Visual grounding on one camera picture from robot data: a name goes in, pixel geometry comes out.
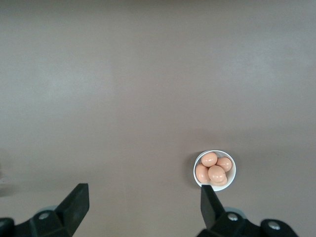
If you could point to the brown egg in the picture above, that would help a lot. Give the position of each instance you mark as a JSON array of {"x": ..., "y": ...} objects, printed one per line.
[
  {"x": 216, "y": 172},
  {"x": 225, "y": 163},
  {"x": 201, "y": 173},
  {"x": 222, "y": 182},
  {"x": 209, "y": 159}
]

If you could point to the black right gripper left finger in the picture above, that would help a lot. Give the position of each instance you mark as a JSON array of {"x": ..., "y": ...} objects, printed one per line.
[{"x": 74, "y": 212}]

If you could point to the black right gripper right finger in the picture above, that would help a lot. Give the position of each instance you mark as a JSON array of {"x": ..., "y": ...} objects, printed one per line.
[{"x": 212, "y": 214}]

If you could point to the white round bowl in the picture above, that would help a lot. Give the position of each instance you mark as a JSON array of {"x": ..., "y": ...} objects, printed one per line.
[{"x": 230, "y": 180}]

